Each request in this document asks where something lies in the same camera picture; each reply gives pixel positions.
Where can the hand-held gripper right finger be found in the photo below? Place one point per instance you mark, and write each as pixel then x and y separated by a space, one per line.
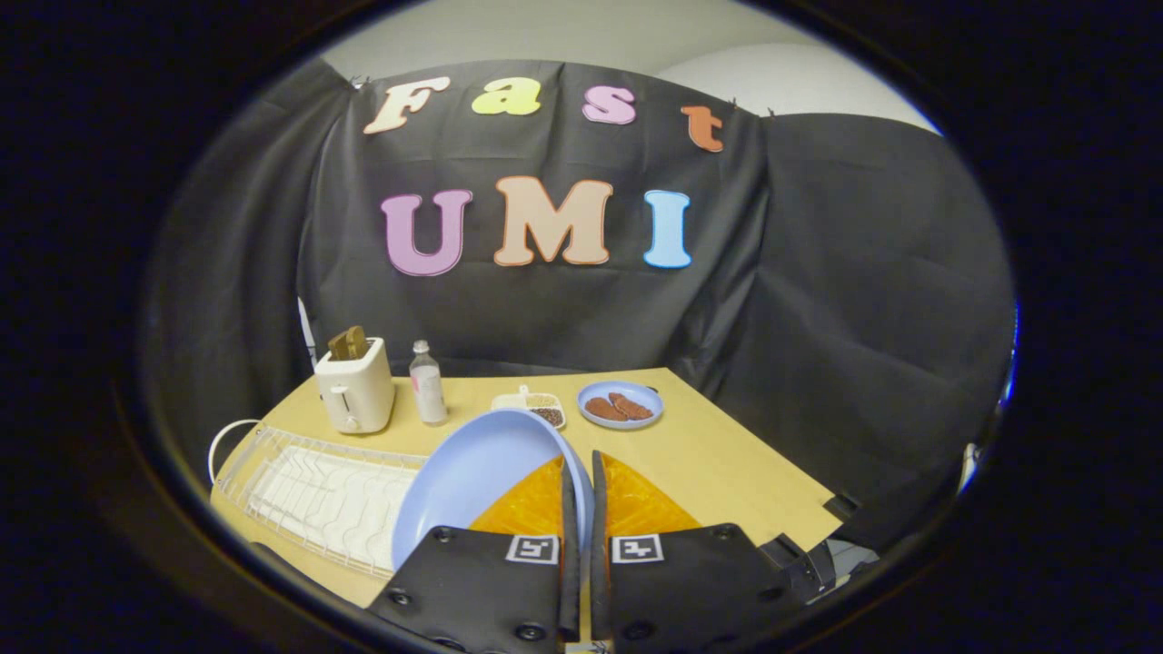
pixel 599 545

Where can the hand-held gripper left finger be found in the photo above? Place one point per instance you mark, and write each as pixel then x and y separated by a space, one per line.
pixel 571 545

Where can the large light blue plate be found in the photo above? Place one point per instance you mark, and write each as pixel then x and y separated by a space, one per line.
pixel 472 472

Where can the small white basket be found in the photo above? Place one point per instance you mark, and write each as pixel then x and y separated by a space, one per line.
pixel 509 402

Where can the small blue plate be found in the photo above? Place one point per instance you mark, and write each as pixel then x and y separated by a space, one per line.
pixel 595 392

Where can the dark beans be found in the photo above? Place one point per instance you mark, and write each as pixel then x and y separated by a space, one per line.
pixel 548 416

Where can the brown bread piece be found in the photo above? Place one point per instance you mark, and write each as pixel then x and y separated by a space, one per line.
pixel 632 406
pixel 602 409

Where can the black table clamp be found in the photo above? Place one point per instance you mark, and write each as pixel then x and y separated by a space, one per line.
pixel 800 563
pixel 840 505

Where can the clear bottle with pink label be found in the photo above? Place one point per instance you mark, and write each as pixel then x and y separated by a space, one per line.
pixel 427 391

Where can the cream toaster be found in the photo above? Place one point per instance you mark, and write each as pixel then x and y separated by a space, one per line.
pixel 356 392

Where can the brown toast slice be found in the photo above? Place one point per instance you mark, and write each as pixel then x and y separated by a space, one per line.
pixel 348 343

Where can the black backdrop cloth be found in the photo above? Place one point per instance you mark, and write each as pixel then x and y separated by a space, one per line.
pixel 818 300

